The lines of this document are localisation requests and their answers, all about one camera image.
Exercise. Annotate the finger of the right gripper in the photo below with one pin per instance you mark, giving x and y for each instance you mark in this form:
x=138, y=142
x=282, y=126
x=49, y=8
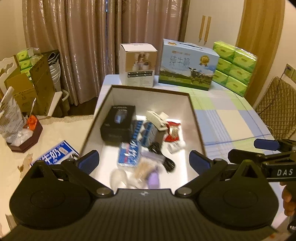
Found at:
x=237, y=156
x=283, y=145

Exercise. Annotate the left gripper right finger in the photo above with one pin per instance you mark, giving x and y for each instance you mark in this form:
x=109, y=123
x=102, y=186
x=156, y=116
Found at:
x=208, y=172

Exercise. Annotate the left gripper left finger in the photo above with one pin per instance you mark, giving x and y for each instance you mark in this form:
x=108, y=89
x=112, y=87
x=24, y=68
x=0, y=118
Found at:
x=79, y=173

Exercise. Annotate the small white bottle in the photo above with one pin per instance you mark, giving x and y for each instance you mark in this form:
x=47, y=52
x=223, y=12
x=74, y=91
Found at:
x=176, y=146

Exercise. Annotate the blue tissue packet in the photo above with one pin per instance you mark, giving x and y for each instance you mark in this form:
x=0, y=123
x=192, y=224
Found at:
x=129, y=154

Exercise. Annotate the red snack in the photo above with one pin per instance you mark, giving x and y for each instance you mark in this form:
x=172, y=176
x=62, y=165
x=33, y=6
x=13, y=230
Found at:
x=173, y=132

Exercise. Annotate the purple packet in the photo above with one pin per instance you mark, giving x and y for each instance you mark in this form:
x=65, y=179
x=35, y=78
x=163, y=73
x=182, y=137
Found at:
x=153, y=180

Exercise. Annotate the black electronics box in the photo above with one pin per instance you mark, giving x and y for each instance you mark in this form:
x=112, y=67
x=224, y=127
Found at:
x=119, y=124

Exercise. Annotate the cotton swabs bag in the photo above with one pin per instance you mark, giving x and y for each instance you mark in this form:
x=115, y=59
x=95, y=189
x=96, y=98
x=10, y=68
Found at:
x=139, y=177

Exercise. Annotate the person's right hand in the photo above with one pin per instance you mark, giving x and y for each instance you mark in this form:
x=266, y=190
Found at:
x=288, y=203

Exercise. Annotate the blue milk pack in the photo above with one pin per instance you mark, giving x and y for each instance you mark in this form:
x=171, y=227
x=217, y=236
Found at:
x=57, y=154

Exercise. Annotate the checkered bed sheet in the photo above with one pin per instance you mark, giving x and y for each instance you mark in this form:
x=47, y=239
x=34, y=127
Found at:
x=213, y=121

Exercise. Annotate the quilted chair cushion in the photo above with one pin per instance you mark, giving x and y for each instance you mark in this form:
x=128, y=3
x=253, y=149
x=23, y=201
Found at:
x=277, y=108

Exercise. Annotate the dark wooden tray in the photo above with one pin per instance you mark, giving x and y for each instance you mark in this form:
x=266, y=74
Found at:
x=28, y=136

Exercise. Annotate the brown open storage box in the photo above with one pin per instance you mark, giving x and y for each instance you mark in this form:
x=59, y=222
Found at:
x=108, y=172

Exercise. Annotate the silver printed plastic bag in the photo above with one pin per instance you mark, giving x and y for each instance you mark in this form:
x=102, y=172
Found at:
x=12, y=120

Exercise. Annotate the green tissue pack stack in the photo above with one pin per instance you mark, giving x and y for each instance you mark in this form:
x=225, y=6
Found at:
x=235, y=67

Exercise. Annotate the brown cardboard box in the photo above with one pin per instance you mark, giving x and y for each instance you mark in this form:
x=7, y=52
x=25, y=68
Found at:
x=39, y=86

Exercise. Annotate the blue milk carton box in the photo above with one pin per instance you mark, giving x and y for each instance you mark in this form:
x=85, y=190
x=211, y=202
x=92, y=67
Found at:
x=187, y=65

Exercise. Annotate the black white paper bag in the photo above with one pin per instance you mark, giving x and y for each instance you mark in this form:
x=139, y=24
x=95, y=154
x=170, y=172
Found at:
x=54, y=67

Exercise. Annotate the wooden wardrobe door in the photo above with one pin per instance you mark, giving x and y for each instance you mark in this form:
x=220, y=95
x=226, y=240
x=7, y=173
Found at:
x=254, y=26

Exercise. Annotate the white product box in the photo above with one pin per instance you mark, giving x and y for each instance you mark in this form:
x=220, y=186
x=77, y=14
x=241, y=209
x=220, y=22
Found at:
x=137, y=63

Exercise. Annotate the small green tissue packs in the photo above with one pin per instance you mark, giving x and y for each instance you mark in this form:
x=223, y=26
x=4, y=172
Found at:
x=27, y=58

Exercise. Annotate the brown curtain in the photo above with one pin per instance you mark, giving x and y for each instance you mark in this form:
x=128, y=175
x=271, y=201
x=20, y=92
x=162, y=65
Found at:
x=88, y=35

